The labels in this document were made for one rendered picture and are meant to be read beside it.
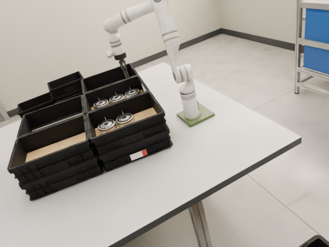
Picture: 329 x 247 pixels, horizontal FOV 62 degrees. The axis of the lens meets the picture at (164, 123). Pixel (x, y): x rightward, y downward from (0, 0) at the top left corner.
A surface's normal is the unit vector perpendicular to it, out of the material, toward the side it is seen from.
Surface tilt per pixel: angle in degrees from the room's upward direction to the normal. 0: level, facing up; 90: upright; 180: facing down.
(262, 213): 0
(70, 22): 90
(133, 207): 0
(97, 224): 0
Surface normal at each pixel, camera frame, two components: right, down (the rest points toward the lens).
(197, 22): 0.43, 0.41
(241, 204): -0.22, -0.81
